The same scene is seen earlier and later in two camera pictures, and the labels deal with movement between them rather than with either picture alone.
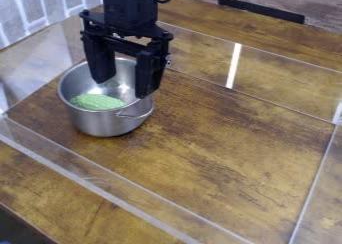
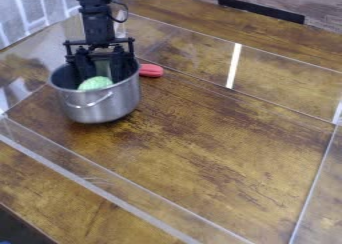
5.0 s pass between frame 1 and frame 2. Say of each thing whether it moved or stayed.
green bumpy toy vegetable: moved
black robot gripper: moved
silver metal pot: moved
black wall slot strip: stayed
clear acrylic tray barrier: stayed
